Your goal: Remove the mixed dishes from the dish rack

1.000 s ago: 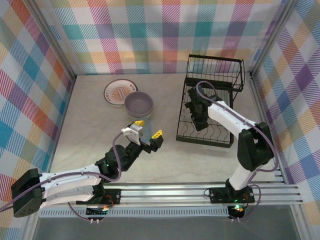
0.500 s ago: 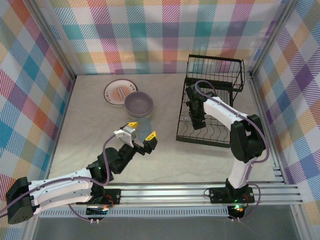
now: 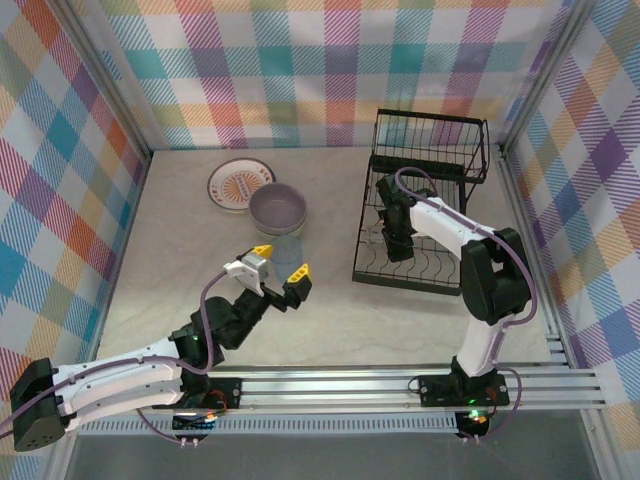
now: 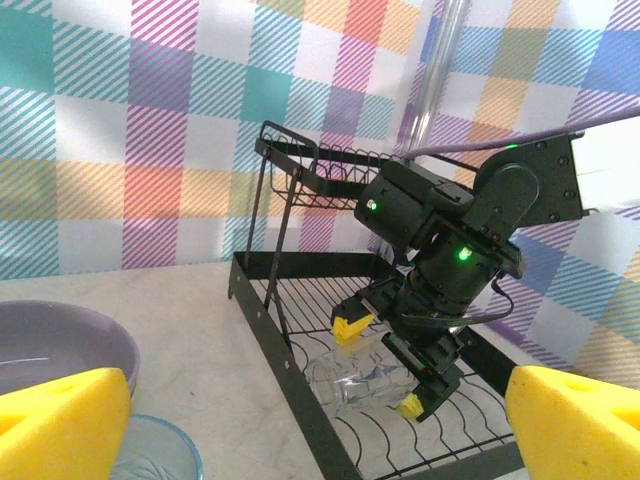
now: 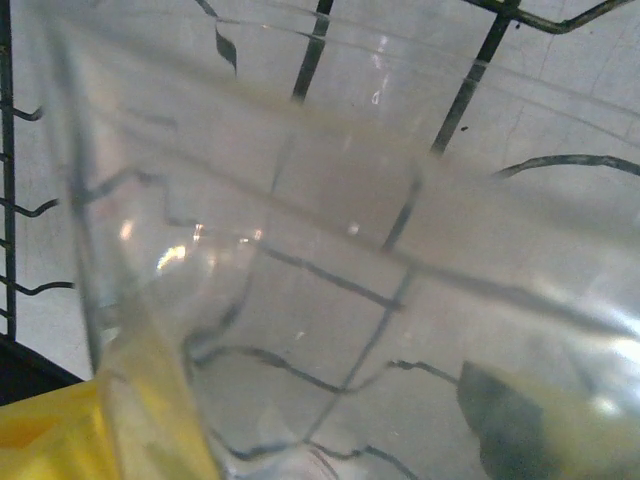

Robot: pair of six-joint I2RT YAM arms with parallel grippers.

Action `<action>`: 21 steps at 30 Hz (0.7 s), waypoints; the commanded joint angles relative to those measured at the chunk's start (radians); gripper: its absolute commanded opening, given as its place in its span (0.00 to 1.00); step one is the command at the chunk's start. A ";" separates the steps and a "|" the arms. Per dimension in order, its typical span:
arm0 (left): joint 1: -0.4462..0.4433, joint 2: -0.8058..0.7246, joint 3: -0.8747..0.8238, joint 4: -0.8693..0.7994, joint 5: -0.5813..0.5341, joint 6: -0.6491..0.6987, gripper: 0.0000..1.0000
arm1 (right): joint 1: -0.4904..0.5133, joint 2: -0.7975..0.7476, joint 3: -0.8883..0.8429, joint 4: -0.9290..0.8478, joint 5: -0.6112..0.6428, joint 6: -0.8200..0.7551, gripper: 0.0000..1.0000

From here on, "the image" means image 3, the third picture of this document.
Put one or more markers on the translucent blue cup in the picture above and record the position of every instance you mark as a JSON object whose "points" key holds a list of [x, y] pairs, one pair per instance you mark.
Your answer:
{"points": [[289, 255]]}

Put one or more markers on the clear glass cup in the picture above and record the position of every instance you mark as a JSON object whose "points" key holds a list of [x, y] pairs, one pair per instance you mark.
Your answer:
{"points": [[372, 239]]}

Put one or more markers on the lilac bowl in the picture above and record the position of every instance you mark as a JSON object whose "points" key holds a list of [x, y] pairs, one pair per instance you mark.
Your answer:
{"points": [[277, 207]]}

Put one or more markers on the white plate orange sunburst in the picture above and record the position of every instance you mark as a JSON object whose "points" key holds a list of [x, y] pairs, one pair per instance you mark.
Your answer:
{"points": [[230, 185]]}

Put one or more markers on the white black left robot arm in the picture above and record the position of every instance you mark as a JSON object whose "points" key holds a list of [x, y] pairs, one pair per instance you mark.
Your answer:
{"points": [[125, 370]]}

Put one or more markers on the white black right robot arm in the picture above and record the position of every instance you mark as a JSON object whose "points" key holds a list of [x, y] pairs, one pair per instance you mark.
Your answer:
{"points": [[440, 220]]}

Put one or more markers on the small electronics board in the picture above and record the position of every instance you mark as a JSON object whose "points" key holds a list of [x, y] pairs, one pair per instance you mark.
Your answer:
{"points": [[475, 422], [195, 424]]}

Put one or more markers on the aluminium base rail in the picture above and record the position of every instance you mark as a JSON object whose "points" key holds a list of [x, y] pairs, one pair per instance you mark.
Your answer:
{"points": [[325, 392]]}

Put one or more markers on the aluminium side rail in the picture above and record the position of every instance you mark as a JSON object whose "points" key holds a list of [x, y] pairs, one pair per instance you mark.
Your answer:
{"points": [[520, 210], [137, 185]]}

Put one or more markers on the aluminium frame post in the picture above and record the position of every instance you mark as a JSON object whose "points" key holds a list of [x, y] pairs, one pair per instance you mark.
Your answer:
{"points": [[119, 95], [554, 50]]}

